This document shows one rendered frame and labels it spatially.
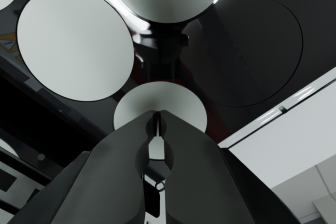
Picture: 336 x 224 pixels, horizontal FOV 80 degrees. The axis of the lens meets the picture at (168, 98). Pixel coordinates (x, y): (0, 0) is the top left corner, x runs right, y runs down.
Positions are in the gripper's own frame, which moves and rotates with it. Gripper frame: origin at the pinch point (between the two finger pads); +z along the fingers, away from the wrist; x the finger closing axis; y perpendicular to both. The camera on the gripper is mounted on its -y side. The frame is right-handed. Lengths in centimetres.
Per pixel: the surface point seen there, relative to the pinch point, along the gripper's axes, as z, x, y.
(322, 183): 97, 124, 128
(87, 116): 7.3, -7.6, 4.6
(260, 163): 15.2, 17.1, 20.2
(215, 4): 7.3, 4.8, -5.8
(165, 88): 7.3, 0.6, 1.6
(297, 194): 97, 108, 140
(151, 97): 7.3, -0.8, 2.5
